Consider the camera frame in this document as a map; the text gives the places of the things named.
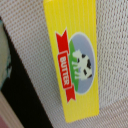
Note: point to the pink toy stove board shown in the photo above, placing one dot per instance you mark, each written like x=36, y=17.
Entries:
x=8, y=118

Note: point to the woven beige placemat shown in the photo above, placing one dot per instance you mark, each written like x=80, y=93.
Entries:
x=26, y=25

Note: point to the grey teal gripper finger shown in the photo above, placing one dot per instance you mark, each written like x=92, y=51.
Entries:
x=5, y=57

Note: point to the yellow toy butter box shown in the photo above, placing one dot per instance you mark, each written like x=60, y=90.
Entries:
x=72, y=32

